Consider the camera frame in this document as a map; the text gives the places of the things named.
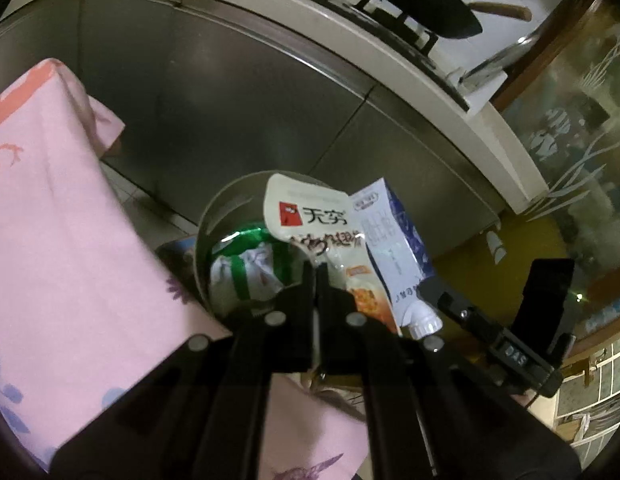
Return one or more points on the pink floral tablecloth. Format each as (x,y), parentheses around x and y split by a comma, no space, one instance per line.
(55,210)

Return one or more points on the metal trash bin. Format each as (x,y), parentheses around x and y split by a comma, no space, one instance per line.
(225,205)

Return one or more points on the green and white packet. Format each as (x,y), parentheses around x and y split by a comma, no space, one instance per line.
(250,270)

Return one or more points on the patterned glass door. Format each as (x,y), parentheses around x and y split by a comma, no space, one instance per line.
(580,135)

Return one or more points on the small white object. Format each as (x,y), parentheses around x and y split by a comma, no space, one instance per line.
(496,247)

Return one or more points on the steel pot lid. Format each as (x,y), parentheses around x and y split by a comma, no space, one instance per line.
(495,60)

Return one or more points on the white snack packet red print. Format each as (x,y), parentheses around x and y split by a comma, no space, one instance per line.
(310,210)

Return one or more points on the blue and white milk carton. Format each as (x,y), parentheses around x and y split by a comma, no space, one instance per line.
(390,240)

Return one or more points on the blue printed paper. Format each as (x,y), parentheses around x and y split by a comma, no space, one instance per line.
(176,256)

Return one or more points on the gas stove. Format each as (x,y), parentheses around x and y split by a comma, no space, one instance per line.
(407,30)

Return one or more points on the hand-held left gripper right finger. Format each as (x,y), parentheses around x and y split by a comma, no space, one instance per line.
(340,330)

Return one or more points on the stainless steel kitchen cabinet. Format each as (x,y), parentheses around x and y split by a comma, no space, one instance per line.
(215,85)

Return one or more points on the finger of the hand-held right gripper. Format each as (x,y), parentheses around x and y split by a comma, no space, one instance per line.
(455,310)

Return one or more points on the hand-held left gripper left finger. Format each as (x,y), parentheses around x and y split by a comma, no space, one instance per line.
(290,320)

